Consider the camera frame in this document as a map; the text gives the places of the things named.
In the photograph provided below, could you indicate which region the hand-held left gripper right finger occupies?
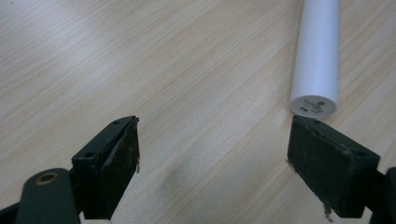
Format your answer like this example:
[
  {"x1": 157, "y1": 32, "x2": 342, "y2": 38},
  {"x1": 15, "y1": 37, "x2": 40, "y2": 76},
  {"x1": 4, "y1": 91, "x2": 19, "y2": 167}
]
[{"x1": 285, "y1": 114, "x2": 381, "y2": 223}]

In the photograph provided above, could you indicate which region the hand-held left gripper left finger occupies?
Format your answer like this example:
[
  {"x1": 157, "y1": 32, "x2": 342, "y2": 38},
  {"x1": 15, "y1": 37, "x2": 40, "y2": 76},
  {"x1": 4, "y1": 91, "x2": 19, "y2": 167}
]
[{"x1": 71, "y1": 115, "x2": 141, "y2": 221}]

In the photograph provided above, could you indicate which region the white cylindrical tube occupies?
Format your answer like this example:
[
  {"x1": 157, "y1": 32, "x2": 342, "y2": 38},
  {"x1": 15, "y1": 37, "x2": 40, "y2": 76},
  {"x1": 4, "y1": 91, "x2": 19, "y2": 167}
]
[{"x1": 290, "y1": 0, "x2": 340, "y2": 119}]

